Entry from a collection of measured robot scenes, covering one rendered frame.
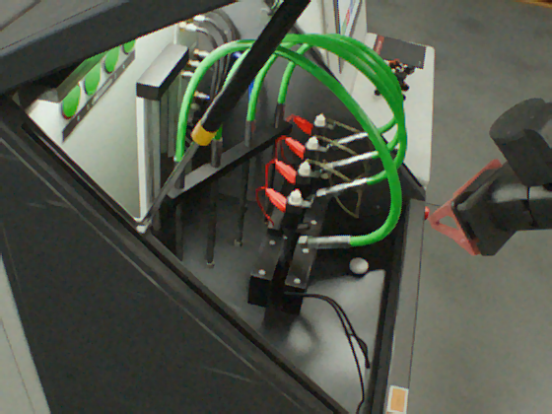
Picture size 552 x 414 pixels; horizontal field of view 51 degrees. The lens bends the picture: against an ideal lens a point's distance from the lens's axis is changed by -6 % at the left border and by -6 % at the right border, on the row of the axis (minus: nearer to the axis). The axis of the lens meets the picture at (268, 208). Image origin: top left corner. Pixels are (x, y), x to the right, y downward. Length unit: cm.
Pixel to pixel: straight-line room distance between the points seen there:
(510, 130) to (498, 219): 12
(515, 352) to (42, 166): 208
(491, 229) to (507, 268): 213
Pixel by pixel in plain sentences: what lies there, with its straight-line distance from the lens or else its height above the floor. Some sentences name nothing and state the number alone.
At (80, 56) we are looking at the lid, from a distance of 52.
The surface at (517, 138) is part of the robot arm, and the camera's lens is 55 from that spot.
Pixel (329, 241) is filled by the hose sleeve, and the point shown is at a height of 117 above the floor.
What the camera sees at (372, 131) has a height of 138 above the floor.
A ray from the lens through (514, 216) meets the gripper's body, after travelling 62.
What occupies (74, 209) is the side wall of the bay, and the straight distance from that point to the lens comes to 67.
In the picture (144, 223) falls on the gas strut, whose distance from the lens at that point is 69.
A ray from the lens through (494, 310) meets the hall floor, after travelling 258.
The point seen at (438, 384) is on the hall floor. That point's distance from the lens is 226.
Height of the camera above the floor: 179
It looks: 42 degrees down
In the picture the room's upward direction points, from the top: 8 degrees clockwise
